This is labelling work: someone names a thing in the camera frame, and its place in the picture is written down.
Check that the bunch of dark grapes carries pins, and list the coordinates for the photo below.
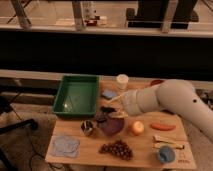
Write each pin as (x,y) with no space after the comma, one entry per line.
(118,149)

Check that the blue sponge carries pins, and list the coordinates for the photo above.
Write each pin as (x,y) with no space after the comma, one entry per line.
(109,94)

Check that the orange carrot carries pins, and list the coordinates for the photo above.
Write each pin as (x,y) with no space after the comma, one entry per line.
(162,127)

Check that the blue cloth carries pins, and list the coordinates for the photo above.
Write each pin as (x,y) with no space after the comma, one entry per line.
(64,146)

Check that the metal cup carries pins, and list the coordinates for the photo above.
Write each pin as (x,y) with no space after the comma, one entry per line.
(88,128)

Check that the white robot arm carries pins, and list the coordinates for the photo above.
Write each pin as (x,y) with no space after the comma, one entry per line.
(176,96)

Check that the white cup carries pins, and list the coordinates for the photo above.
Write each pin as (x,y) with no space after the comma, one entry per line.
(122,81)

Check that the yellow apple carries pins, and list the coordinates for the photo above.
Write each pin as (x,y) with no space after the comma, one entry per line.
(137,128)

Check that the purple bowl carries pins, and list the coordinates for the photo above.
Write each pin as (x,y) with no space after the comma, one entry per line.
(112,126)

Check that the red bowl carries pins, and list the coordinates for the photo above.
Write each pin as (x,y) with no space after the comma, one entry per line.
(156,82)

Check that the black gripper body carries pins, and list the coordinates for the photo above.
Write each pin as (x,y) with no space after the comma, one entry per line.
(104,111)

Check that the green plastic tray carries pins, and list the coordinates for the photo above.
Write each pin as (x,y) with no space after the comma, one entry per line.
(77,97)

